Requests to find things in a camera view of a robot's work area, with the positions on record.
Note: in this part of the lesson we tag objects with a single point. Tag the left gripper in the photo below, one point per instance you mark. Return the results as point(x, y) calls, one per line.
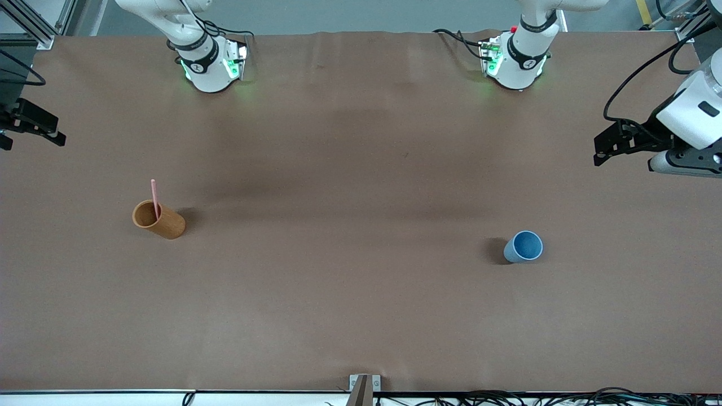
point(643, 137)

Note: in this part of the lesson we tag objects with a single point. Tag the pink chopstick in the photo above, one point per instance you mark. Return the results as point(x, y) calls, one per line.
point(153, 194)

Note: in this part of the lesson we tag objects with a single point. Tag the blue cup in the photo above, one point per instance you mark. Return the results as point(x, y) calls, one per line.
point(524, 246)

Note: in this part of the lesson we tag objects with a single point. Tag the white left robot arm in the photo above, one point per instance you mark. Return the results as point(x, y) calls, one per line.
point(522, 65)

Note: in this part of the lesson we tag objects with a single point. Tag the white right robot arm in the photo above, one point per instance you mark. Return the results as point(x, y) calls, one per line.
point(206, 70)

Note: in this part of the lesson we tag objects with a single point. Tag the orange cup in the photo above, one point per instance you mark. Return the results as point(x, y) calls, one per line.
point(169, 224)

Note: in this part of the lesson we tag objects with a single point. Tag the brown table mat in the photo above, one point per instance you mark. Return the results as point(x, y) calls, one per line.
point(361, 310)

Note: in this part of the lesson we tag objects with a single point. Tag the aluminium frame profile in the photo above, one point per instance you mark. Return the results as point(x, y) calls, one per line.
point(34, 25)

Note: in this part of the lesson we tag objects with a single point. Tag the yellow post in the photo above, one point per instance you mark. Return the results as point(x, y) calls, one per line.
point(645, 14)

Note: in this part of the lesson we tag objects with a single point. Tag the aluminium frame bracket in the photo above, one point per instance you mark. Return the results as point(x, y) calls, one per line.
point(691, 28)

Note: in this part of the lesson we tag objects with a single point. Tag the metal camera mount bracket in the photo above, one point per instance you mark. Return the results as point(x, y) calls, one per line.
point(364, 389)

